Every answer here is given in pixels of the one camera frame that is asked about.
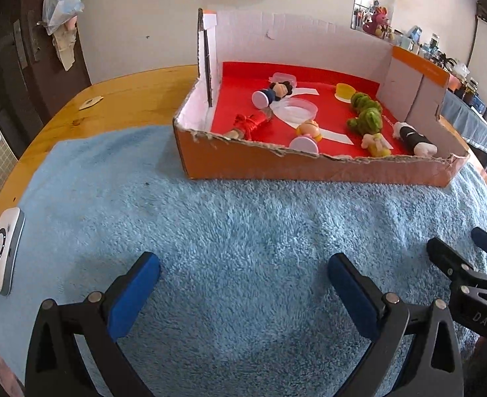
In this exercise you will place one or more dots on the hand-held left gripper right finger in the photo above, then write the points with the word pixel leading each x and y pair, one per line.
pixel 353 293

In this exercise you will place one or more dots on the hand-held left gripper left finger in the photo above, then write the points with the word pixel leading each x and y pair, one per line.
pixel 134 293

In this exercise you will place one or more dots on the black and white cylinder doll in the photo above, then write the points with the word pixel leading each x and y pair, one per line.
pixel 415 138

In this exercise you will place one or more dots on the orange cardboard box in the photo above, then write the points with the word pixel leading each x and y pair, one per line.
pixel 309 169

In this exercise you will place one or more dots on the yellow-green felt doll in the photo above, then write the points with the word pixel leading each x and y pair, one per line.
pixel 375 144

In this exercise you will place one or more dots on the green knitted toy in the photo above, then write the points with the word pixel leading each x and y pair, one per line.
pixel 365 118

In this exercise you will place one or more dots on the blonde girl figurine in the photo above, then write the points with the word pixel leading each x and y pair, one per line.
pixel 307 130

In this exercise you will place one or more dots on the clear round plastic dish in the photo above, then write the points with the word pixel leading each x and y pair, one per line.
pixel 299 111

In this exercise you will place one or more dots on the black-haired girl figurine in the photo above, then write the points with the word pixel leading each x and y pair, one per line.
pixel 276 91

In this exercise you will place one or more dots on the small clear plastic box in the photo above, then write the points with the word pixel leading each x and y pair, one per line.
pixel 284 77

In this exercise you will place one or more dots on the blue fleece blanket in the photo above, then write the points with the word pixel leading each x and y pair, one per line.
pixel 227 235

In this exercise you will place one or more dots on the white portable speaker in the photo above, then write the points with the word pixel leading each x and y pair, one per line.
pixel 3 252

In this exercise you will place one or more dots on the small beige tag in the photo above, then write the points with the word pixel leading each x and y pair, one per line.
pixel 90 102

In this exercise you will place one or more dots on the clutter of jars and bottles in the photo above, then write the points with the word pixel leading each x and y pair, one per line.
pixel 433 49

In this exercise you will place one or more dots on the pink rabbit plush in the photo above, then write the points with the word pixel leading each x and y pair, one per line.
pixel 377 22

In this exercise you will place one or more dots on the beige cloth bag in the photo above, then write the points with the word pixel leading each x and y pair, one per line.
pixel 65 49

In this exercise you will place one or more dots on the dark wooden door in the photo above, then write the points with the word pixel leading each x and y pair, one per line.
pixel 12 70

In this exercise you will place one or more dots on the clear plastic bag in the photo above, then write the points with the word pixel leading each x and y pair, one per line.
pixel 61 8

